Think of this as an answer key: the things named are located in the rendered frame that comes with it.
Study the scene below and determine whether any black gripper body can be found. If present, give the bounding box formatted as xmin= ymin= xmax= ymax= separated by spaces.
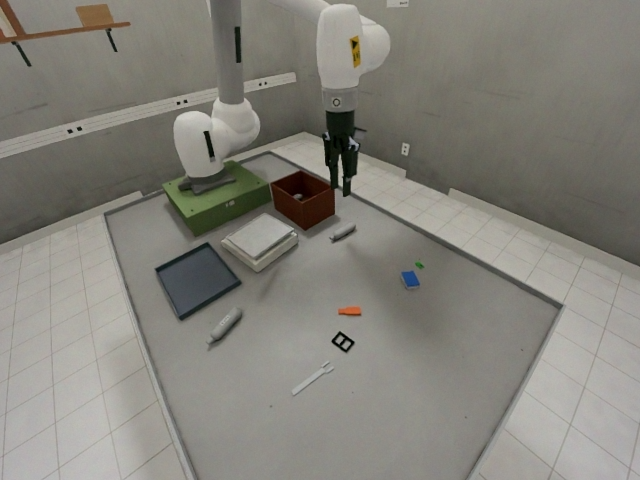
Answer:
xmin=326 ymin=110 xmax=355 ymax=150

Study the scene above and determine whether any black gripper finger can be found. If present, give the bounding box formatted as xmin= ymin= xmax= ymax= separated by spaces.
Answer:
xmin=337 ymin=137 xmax=361 ymax=198
xmin=322 ymin=132 xmax=340 ymax=191

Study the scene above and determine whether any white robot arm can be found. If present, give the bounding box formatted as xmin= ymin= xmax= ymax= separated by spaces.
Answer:
xmin=174 ymin=0 xmax=391 ymax=196

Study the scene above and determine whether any orange block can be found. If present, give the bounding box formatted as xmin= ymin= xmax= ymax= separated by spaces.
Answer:
xmin=338 ymin=307 xmax=361 ymax=315

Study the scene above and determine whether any red open box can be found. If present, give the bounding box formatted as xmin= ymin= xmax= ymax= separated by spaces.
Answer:
xmin=270 ymin=170 xmax=335 ymax=231

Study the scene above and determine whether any grey table edge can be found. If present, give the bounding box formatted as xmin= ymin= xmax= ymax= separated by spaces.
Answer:
xmin=101 ymin=150 xmax=567 ymax=480

